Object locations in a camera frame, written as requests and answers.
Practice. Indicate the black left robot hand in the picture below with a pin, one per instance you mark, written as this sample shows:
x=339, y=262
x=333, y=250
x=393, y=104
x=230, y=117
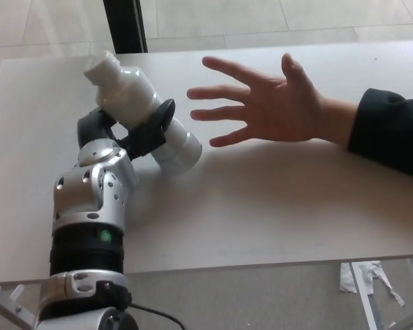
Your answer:
x=146, y=137

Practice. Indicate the person right hand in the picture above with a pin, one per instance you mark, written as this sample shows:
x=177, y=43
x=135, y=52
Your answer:
x=285, y=110

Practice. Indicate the white capped plastic bottle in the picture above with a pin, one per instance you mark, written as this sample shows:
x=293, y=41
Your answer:
x=130, y=93

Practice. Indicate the person forearm black sleeve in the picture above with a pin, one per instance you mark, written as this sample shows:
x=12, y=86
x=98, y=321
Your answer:
x=392, y=134

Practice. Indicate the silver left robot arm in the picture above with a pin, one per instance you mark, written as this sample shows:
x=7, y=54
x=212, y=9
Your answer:
x=89, y=192

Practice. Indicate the black vertical pillar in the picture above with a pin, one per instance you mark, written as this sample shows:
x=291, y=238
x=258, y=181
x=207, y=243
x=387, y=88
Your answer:
x=124, y=24

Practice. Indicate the crumpled white paper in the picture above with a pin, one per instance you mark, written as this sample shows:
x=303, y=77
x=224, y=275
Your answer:
x=347, y=280

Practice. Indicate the white slanted table leg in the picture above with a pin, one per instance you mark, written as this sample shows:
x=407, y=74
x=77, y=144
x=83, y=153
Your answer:
x=363, y=292

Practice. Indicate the grey diagonal table brace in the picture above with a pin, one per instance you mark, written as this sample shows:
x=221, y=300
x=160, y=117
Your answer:
x=3, y=304

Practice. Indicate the small white table bracket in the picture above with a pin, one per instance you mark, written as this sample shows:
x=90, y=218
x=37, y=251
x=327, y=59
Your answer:
x=17, y=291

